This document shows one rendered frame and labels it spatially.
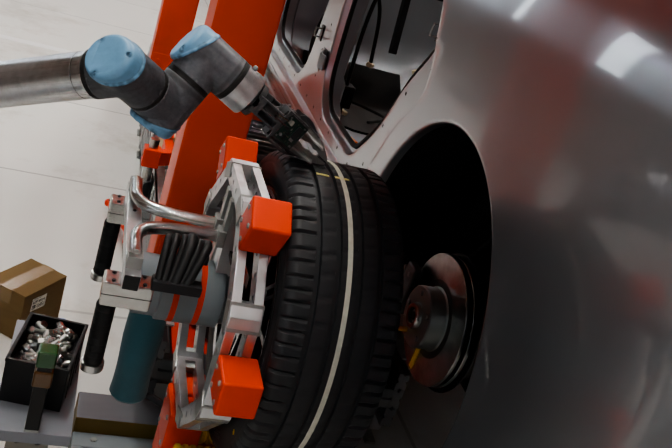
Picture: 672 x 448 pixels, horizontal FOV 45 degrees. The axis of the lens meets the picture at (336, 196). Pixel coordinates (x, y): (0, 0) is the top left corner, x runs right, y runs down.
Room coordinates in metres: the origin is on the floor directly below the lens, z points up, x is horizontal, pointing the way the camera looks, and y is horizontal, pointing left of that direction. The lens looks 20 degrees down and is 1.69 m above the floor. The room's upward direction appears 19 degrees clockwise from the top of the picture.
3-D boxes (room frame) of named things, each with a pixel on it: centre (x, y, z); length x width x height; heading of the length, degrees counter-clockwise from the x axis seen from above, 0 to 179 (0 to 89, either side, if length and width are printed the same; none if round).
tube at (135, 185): (1.57, 0.32, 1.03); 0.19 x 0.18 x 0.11; 109
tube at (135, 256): (1.38, 0.25, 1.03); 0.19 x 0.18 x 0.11; 109
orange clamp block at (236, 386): (1.22, 0.06, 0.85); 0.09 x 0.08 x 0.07; 19
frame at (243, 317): (1.52, 0.17, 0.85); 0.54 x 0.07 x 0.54; 19
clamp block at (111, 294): (1.29, 0.31, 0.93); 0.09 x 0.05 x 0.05; 109
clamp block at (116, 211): (1.61, 0.42, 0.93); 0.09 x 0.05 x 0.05; 109
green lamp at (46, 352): (1.42, 0.47, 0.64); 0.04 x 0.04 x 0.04; 19
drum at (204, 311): (1.49, 0.24, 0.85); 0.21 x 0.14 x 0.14; 109
